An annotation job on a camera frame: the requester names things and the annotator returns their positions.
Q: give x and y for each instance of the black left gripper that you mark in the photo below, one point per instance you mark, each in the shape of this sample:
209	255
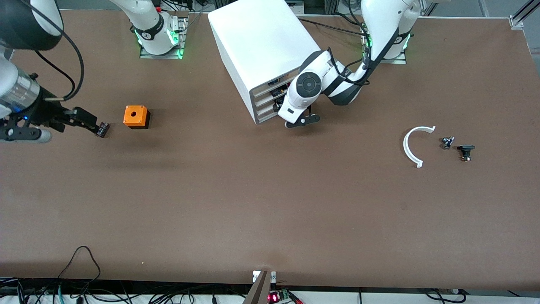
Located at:
279	102

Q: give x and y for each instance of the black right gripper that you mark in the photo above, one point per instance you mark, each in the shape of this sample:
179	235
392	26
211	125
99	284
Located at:
45	111

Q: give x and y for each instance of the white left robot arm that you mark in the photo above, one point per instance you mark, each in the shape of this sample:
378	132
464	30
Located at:
379	17

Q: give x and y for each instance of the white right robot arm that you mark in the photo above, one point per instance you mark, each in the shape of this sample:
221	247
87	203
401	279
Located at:
147	25

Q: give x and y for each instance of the orange button box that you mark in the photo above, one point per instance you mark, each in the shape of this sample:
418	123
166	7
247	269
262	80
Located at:
135	115

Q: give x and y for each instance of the black electronic module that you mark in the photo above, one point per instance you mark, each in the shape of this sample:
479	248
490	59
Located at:
278	90

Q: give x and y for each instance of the small black terminal block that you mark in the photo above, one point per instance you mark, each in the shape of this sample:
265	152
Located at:
103	130

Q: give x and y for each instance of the white curved plastic arc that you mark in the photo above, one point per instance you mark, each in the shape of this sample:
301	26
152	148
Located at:
406	145

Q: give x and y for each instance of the small grey knob component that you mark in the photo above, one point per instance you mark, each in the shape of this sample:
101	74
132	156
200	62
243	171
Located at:
447	142

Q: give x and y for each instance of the green board with red LED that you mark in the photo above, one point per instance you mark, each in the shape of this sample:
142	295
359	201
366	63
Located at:
280	295

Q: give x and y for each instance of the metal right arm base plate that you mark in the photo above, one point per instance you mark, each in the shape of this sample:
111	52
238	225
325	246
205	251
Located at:
145	55

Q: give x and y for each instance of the white mount bracket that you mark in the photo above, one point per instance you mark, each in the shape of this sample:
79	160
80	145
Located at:
273	276

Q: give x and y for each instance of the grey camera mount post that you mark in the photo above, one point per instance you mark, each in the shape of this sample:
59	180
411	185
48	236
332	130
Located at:
259	291

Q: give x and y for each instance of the black switch component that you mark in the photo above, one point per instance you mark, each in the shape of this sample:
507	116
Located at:
465	148

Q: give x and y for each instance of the aluminium frame corner bracket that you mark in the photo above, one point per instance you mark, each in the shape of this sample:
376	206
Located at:
515	22

